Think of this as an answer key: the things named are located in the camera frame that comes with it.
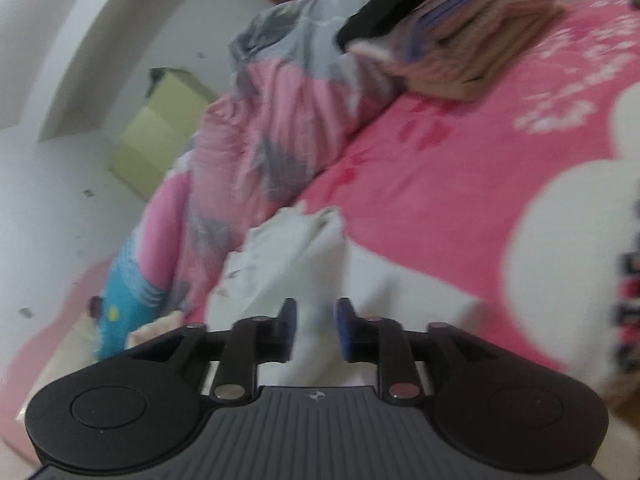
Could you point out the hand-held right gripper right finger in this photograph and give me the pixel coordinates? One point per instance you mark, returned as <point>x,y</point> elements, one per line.
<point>344,332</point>

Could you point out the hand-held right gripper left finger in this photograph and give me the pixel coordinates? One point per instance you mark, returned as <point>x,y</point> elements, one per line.
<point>289,332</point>

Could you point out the white shirt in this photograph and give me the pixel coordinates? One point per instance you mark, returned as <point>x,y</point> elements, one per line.
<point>310,260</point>

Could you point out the stack of folded clothes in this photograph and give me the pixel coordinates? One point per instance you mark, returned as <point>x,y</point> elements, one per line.
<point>475,60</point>

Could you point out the cream fleece garment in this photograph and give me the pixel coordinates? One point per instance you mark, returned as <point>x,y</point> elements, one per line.
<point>155,330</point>

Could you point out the blue pink cartoon pillow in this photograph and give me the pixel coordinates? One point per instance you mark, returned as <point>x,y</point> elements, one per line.
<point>125,300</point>

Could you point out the dark maroon plush toy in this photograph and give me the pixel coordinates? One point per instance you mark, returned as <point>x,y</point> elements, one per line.
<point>95,306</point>

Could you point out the pink floral blanket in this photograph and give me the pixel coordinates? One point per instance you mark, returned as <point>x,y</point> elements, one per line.
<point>450,160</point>

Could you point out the pink grey quilt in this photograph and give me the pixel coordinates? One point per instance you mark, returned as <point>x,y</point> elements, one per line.
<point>280,110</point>

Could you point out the pale yellow wardrobe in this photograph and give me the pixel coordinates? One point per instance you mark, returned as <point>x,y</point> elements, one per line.
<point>155,150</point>

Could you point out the black folded garment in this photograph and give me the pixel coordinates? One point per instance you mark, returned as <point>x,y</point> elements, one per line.
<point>395,5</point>

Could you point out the pink headboard frame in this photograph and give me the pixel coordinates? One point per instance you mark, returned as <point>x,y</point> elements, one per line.
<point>45,345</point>

